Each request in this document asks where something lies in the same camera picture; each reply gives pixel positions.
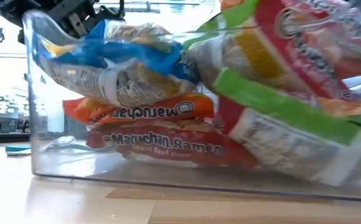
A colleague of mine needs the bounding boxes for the blue soy sauce ramen pack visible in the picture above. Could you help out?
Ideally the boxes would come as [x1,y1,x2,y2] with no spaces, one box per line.
[32,19,200,108]

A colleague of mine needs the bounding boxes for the red white-backed ramen pack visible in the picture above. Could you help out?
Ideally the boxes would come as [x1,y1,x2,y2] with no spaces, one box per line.
[186,0,361,103]

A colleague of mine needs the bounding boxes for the silver metal spoon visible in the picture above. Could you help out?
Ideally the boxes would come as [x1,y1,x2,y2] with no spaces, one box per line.
[7,135,106,156]

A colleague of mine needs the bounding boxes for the clear plastic bin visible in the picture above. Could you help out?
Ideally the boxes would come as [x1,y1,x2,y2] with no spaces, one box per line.
[21,9,361,203]

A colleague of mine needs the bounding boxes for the teal silicone spoon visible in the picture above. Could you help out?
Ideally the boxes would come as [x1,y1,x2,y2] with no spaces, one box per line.
[5,144,32,152]

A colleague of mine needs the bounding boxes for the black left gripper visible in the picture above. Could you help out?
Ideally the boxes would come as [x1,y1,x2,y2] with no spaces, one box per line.
[0,0,125,41]

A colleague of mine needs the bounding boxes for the pink green-edged ramen pack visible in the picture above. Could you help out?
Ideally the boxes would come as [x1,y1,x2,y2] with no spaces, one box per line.
[213,67,361,187]

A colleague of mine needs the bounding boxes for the orange ramen noodle pack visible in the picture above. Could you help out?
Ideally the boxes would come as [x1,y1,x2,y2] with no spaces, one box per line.
[62,92,215,127]
[219,0,246,12]

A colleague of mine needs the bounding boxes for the red roast beef ramen pack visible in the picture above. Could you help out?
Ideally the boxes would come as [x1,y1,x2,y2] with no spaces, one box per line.
[85,123,259,170]

